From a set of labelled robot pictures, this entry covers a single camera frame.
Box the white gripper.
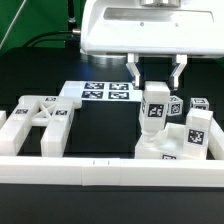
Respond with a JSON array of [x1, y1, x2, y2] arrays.
[[81, 0, 224, 90]]

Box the white chair seat part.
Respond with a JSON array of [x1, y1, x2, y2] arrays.
[[135, 123, 187, 159]]

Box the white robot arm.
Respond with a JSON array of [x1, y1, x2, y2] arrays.
[[81, 0, 224, 89]]

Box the white right fence bar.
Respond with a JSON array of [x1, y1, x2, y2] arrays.
[[209, 120, 224, 160]]

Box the white fence bar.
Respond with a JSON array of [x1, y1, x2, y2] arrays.
[[0, 110, 6, 129], [0, 156, 224, 187], [209, 120, 224, 160]]

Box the white front fence bar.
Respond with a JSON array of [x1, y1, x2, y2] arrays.
[[0, 156, 224, 187]]

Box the white left fence bar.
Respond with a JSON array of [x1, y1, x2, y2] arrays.
[[0, 110, 6, 129]]

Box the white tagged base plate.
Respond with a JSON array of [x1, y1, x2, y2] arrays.
[[60, 81, 142, 102]]

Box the black cable with connector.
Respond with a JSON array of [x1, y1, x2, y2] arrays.
[[22, 29, 83, 48]]

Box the black vertical post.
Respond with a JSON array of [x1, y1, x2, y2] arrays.
[[67, 0, 76, 24]]

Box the white chair back frame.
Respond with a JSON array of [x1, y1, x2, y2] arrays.
[[0, 95, 82, 157]]

